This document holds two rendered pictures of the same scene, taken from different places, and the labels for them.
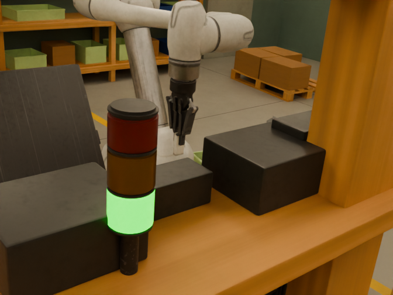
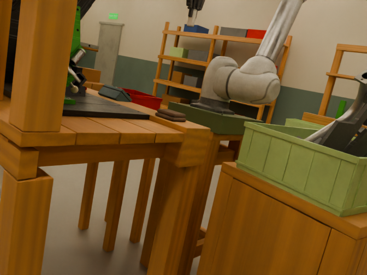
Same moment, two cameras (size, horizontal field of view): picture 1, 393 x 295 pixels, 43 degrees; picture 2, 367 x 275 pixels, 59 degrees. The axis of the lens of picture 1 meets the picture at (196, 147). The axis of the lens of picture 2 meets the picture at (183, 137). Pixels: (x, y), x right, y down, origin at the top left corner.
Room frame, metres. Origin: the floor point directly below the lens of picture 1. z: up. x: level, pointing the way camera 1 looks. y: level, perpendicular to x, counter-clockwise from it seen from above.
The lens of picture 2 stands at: (1.23, -1.39, 1.08)
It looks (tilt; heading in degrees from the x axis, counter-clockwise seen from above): 11 degrees down; 81
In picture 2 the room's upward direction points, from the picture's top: 12 degrees clockwise
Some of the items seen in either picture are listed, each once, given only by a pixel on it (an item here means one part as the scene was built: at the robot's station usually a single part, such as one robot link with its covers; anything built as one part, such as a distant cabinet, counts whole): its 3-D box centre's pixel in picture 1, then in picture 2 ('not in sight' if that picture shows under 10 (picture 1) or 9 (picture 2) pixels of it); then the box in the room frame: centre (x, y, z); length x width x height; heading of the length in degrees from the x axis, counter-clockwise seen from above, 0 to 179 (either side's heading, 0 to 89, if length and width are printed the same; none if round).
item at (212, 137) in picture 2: not in sight; (208, 128); (1.61, 0.27, 0.83); 0.32 x 0.32 x 0.04; 39
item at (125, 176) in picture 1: (131, 167); not in sight; (0.46, 0.06, 1.67); 0.05 x 0.05 x 0.05
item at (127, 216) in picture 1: (130, 206); not in sight; (0.46, 0.06, 1.62); 0.05 x 0.05 x 0.05
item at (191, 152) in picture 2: not in sight; (87, 105); (0.98, 0.35, 0.82); 1.50 x 0.14 x 0.15; 130
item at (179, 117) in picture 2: not in sight; (171, 115); (1.36, -0.13, 0.91); 0.10 x 0.08 x 0.03; 132
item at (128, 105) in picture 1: (133, 126); not in sight; (0.46, 0.06, 1.71); 0.05 x 0.05 x 0.04
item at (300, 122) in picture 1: (314, 137); not in sight; (0.79, -0.20, 1.59); 0.15 x 0.07 x 0.07; 130
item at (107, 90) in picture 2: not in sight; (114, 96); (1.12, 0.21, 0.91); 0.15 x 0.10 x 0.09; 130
